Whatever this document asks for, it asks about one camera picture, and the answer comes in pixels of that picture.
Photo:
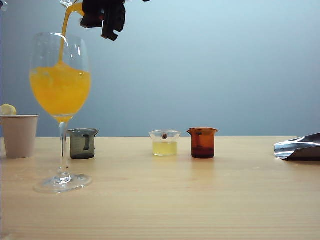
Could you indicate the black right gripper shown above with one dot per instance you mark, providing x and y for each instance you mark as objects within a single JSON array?
[{"x": 100, "y": 4}]

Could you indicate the small clear measuring cup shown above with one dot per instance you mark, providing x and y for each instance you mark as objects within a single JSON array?
[{"x": 76, "y": 8}]

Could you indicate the grey translucent measuring cup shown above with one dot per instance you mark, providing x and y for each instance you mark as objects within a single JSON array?
[{"x": 80, "y": 146}]

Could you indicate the clear measuring cup yellow liquid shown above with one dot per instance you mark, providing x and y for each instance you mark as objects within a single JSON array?
[{"x": 165, "y": 148}]

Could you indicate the beige paper cup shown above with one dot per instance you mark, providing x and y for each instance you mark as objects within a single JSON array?
[{"x": 20, "y": 137}]

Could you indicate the amber measuring cup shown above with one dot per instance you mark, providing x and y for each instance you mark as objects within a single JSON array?
[{"x": 203, "y": 145}]

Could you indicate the clear stemmed wine glass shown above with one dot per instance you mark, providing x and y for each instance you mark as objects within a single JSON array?
[{"x": 60, "y": 95}]

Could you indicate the yellow lemon slice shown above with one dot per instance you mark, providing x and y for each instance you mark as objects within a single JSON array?
[{"x": 7, "y": 110}]

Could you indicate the silver foil bag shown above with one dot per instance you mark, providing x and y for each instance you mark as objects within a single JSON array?
[{"x": 300, "y": 148}]

